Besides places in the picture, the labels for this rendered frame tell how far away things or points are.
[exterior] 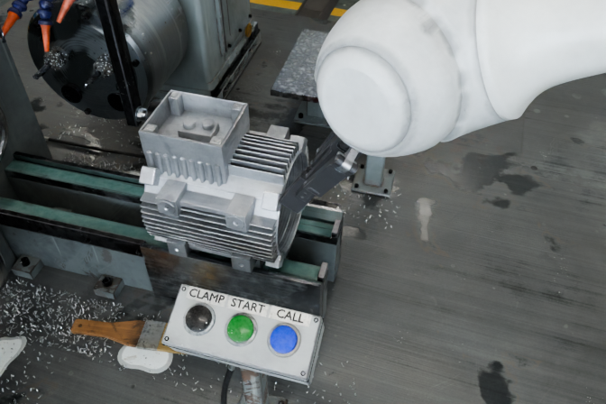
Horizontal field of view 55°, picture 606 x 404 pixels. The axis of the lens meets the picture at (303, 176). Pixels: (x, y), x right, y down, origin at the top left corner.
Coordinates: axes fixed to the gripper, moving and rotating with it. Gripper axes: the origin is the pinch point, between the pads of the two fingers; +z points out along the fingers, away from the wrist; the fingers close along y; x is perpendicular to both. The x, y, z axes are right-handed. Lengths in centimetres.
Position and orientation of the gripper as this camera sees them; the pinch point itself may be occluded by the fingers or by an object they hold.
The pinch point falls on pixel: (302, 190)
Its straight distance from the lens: 75.0
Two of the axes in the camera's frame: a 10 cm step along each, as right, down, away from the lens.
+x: 8.3, 5.2, 1.8
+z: -4.8, 5.4, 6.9
